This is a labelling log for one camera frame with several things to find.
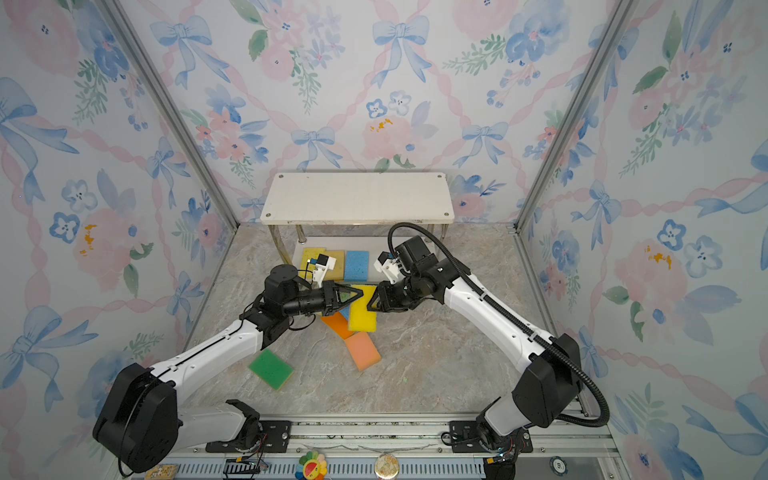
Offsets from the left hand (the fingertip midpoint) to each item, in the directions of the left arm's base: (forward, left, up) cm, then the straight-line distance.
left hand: (363, 294), depth 73 cm
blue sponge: (+20, +4, -16) cm, 26 cm away
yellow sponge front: (-5, +1, -4) cm, 6 cm away
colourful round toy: (-33, +11, -22) cm, 41 cm away
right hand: (-1, -2, -3) cm, 4 cm away
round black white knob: (-32, -47, -23) cm, 61 cm away
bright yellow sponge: (+27, +22, -17) cm, 38 cm away
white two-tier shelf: (+18, 0, +10) cm, 21 cm away
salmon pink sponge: (-5, +1, -23) cm, 24 cm away
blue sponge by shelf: (-4, +4, -2) cm, 6 cm away
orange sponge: (+3, +9, -22) cm, 23 cm away
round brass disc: (-33, -6, -24) cm, 41 cm away
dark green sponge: (-10, +26, -23) cm, 36 cm away
